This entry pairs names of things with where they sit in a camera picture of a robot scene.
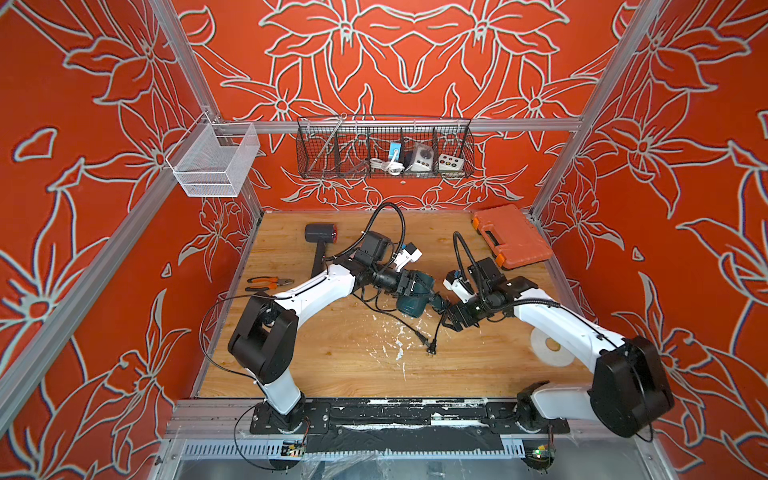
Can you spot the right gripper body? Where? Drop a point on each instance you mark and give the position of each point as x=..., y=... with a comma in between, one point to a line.
x=468, y=313

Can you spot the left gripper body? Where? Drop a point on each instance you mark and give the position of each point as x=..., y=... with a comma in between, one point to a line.
x=403, y=276

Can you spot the dark green hair dryer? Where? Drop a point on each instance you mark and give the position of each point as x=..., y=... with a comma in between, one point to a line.
x=415, y=306

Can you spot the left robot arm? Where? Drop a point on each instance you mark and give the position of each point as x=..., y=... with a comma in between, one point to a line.
x=263, y=341

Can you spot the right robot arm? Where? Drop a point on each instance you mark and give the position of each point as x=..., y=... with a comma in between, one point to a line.
x=629, y=389

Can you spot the black hair dryer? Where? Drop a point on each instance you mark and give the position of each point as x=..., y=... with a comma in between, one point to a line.
x=320, y=234

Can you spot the orange tool case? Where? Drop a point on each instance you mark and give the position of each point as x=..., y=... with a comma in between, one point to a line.
x=512, y=238

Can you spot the white tape roll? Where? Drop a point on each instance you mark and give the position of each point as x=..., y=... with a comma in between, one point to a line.
x=549, y=351

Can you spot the white power adapter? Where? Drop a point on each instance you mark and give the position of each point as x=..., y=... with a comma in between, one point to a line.
x=420, y=159

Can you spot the white socket cube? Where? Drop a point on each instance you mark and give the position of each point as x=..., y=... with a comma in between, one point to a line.
x=450, y=166

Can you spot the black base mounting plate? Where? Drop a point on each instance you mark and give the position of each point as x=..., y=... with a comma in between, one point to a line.
x=404, y=425

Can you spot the blue small box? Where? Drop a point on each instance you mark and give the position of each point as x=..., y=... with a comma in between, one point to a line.
x=394, y=152

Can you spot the clear plastic bin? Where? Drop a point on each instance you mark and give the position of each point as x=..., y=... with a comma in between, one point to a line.
x=209, y=165

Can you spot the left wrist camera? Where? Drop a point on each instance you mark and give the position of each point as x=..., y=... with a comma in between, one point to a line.
x=407, y=254

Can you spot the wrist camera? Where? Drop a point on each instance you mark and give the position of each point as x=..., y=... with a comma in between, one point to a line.
x=457, y=283
x=407, y=254

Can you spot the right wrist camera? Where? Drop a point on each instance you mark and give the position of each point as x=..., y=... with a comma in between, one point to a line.
x=457, y=283

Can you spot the orange handled pliers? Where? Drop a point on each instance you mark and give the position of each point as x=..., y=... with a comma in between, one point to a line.
x=265, y=283

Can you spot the black wire wall basket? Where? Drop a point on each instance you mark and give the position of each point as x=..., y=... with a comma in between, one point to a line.
x=351, y=146

